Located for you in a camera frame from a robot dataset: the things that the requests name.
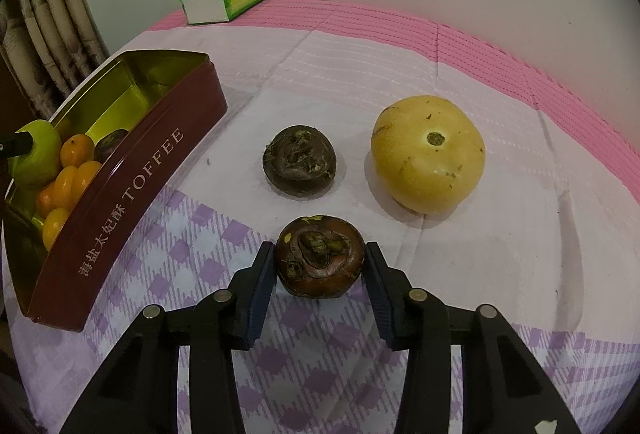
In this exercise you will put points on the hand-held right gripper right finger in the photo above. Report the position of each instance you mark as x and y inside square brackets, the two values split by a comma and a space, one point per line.
[382, 304]

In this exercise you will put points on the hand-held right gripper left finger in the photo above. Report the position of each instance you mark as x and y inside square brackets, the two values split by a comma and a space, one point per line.
[257, 304]

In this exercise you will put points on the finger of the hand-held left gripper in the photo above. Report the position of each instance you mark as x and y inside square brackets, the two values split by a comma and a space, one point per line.
[15, 145]

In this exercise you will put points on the green apple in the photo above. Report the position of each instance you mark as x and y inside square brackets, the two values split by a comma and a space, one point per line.
[42, 159]

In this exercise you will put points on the orange kumquat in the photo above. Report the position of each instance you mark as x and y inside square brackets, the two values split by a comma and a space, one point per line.
[87, 176]
[76, 149]
[65, 186]
[54, 226]
[44, 200]

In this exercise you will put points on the brown water chestnut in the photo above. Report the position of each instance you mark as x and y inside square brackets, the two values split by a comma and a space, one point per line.
[319, 256]

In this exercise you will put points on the dark red candy tin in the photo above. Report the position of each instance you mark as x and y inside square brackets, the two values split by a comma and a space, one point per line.
[140, 184]

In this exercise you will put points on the dark water chestnut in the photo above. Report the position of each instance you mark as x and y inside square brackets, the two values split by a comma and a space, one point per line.
[299, 159]
[110, 145]

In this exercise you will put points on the pink and purple plaid blanket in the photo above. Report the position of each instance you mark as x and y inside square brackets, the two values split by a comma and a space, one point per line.
[500, 264]

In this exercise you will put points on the bamboo print curtain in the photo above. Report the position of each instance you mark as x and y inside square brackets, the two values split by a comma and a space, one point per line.
[45, 24]

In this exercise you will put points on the yellow round pear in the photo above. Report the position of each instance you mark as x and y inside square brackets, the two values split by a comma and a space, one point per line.
[427, 154]

